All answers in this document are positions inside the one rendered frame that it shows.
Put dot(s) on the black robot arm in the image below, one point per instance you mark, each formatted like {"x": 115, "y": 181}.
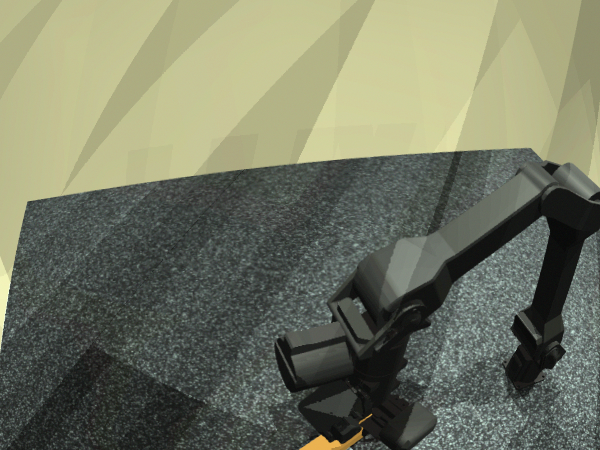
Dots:
{"x": 402, "y": 284}

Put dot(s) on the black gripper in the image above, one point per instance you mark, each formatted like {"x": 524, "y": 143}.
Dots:
{"x": 399, "y": 424}

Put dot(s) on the orange bar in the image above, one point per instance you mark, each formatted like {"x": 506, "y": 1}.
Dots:
{"x": 321, "y": 443}

